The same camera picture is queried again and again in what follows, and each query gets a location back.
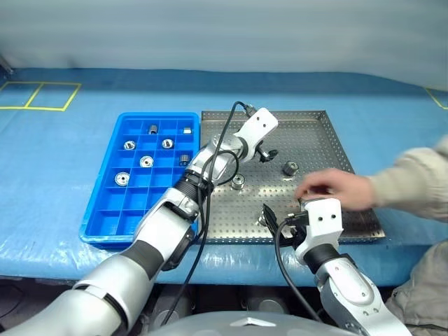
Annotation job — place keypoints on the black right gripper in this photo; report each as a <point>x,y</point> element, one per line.
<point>297,234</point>

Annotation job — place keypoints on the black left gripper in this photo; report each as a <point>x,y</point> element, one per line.
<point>260,152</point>

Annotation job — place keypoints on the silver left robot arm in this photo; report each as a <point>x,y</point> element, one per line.
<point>140,273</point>

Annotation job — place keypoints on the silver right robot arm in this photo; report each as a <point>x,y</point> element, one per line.
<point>350,290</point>

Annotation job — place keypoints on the person's beige sleeved forearm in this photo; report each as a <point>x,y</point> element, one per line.
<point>413,182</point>

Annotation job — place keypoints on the perforated steel tray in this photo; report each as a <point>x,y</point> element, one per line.
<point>308,140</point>

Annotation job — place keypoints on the blue plastic compartment tray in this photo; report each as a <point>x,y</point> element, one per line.
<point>105,217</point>

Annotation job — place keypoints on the person's bare hand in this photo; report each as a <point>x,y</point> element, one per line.
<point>336,185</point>

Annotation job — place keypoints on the dark rounded shape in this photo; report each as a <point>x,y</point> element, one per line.
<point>266,305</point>

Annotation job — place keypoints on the silver robot torso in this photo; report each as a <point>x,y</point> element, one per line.
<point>245,325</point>

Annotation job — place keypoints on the person's beige clothing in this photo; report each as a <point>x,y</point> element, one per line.
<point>427,280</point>

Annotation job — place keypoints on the blue plastic table cover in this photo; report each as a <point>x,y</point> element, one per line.
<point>52,157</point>

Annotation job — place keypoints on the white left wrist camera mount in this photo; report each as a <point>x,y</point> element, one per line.
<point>260,122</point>

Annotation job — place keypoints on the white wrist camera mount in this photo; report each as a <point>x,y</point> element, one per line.
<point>323,217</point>
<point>260,122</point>

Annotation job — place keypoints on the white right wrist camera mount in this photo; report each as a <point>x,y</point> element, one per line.
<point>323,217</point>

